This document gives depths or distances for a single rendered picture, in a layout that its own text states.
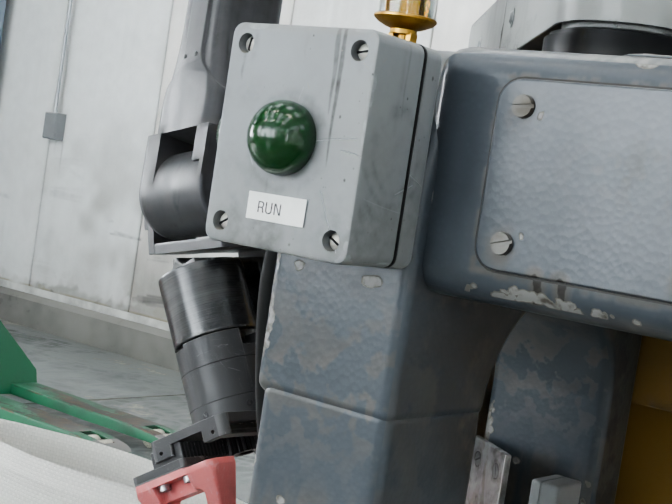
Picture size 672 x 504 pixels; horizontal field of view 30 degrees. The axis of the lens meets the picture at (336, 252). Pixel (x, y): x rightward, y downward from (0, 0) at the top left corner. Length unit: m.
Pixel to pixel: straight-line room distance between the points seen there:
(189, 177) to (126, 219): 7.40
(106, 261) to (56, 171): 0.81
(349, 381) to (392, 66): 0.13
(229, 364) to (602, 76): 0.38
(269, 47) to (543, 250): 0.14
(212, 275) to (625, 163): 0.39
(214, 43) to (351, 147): 0.36
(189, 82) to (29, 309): 8.00
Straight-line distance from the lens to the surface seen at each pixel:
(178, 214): 0.81
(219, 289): 0.80
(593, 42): 0.61
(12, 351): 6.31
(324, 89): 0.49
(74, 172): 8.60
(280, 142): 0.48
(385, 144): 0.49
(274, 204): 0.50
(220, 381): 0.78
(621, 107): 0.48
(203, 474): 0.73
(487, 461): 0.71
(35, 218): 8.87
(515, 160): 0.50
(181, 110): 0.83
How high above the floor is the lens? 1.27
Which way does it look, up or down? 3 degrees down
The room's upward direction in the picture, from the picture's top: 9 degrees clockwise
